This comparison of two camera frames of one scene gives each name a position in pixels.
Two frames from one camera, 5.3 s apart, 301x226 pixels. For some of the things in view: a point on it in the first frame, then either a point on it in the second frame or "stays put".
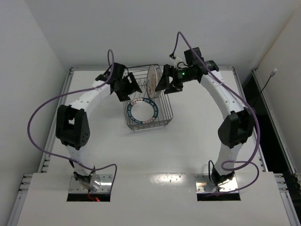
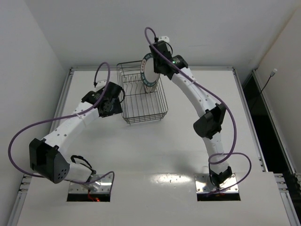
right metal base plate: [204, 185] stays put
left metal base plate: [106, 185] stays put
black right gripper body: [170, 76] -> [157, 65]
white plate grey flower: [159, 75] -> [153, 88]
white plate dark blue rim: [143, 110] -> [150, 78]
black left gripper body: [124, 86] -> [115, 103]
